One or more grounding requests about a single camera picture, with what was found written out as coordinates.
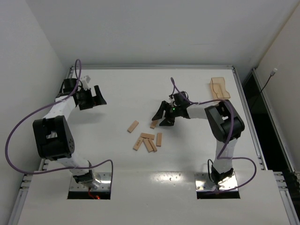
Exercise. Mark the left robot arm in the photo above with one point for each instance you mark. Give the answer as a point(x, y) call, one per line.
point(53, 136)

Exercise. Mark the metal base plate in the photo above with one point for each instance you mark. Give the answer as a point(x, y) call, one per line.
point(204, 184)
point(101, 183)

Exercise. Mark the amber transparent plastic box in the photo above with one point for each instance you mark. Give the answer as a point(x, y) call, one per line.
point(218, 88)

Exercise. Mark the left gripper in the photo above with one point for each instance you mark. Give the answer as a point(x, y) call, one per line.
point(89, 99)

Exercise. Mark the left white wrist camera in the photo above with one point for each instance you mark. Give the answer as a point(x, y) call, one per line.
point(85, 82)

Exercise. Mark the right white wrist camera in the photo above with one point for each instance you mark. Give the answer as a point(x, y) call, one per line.
point(172, 102)

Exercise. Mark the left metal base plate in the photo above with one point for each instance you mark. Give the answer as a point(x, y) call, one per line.
point(101, 183)

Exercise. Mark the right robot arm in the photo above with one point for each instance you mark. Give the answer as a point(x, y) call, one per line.
point(225, 124)

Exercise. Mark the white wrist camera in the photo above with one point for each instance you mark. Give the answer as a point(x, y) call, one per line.
point(85, 82)
point(172, 102)

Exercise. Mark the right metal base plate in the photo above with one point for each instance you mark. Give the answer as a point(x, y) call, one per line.
point(204, 184)

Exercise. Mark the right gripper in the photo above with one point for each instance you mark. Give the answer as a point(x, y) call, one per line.
point(167, 112)

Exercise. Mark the wood block with text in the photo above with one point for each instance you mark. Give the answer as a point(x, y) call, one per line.
point(138, 143)

